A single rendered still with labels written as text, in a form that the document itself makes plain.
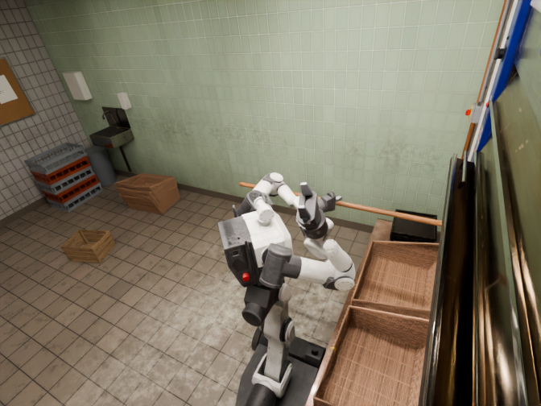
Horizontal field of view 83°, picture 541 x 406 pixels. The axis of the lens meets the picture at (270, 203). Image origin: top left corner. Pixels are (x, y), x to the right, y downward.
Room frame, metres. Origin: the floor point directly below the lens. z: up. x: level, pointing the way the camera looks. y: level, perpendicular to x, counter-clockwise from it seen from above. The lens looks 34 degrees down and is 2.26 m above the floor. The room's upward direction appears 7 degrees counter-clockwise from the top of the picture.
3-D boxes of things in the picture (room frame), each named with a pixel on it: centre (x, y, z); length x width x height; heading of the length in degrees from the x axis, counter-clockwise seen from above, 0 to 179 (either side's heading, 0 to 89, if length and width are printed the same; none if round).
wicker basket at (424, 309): (1.25, -0.74, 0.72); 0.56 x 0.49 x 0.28; 149
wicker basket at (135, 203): (3.61, 1.60, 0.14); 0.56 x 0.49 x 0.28; 64
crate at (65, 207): (4.04, 2.84, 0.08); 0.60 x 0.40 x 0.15; 150
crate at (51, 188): (4.03, 2.85, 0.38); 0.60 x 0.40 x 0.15; 146
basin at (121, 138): (4.24, 2.09, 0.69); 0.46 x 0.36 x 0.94; 58
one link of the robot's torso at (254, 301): (1.04, 0.09, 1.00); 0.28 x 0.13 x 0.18; 149
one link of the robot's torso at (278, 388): (0.99, 0.12, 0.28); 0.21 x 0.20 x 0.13; 149
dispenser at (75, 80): (4.61, 2.45, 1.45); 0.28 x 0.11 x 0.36; 58
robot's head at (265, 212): (1.09, 0.03, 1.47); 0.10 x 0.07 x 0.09; 13
